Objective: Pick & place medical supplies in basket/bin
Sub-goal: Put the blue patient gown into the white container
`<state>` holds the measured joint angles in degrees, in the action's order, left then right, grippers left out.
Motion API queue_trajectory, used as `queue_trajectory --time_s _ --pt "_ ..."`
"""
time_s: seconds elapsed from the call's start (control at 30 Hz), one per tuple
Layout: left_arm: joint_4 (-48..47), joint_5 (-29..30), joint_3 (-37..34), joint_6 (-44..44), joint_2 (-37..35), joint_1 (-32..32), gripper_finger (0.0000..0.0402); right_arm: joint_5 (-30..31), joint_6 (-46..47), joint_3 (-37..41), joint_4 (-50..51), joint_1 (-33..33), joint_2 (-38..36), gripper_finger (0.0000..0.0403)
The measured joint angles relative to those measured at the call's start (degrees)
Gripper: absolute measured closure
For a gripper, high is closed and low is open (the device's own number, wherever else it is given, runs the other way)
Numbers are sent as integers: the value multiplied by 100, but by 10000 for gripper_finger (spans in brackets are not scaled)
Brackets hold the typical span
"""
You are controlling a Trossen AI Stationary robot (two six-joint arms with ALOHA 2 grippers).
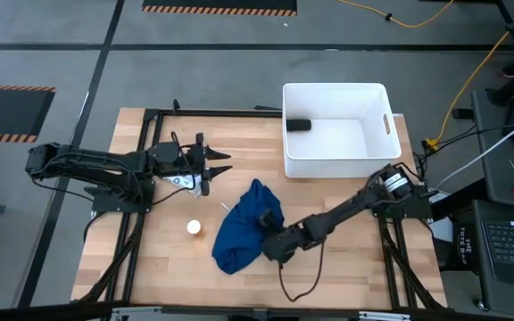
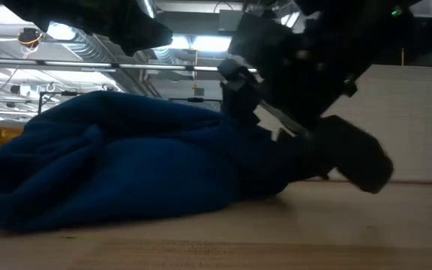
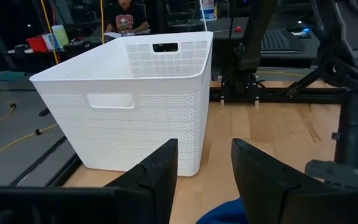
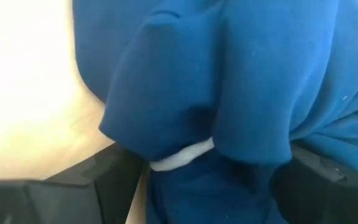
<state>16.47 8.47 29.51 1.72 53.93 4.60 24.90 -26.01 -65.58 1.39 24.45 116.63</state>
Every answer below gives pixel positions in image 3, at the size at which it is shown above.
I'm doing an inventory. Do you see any black keyboard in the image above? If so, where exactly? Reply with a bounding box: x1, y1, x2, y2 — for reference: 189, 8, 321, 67
260, 29, 306, 53

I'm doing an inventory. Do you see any person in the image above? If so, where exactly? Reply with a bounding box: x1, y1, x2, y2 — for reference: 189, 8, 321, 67
104, 0, 151, 34

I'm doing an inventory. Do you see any teal mat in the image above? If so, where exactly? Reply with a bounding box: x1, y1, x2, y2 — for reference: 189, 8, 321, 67
0, 70, 27, 82

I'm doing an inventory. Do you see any blue cloth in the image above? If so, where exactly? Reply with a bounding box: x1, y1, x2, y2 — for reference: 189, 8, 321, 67
196, 197, 250, 224

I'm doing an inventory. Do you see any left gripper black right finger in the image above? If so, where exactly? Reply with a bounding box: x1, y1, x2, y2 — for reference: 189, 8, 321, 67
231, 138, 338, 224

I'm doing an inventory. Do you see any green and white pack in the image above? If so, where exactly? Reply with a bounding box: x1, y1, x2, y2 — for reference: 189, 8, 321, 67
50, 24, 70, 48

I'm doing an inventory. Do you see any white plastic canister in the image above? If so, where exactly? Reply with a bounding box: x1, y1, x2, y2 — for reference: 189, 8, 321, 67
200, 0, 216, 22

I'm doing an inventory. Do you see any yellow cable with plug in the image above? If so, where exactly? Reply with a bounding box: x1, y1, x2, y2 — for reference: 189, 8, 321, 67
40, 0, 60, 65

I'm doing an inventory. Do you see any red-tipped thin tool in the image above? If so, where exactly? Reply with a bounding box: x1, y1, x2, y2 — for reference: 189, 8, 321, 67
214, 26, 244, 34

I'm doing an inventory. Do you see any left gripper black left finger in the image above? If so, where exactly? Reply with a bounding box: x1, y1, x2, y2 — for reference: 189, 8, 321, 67
104, 138, 179, 224

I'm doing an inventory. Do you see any white perforated plastic basket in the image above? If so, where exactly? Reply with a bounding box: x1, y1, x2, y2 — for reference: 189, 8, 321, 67
29, 30, 214, 177

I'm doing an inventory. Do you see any red box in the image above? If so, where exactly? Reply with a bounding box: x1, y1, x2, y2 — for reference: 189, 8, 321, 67
25, 36, 48, 53

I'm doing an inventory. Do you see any black desk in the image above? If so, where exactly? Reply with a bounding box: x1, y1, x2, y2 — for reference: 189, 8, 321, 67
166, 15, 321, 68

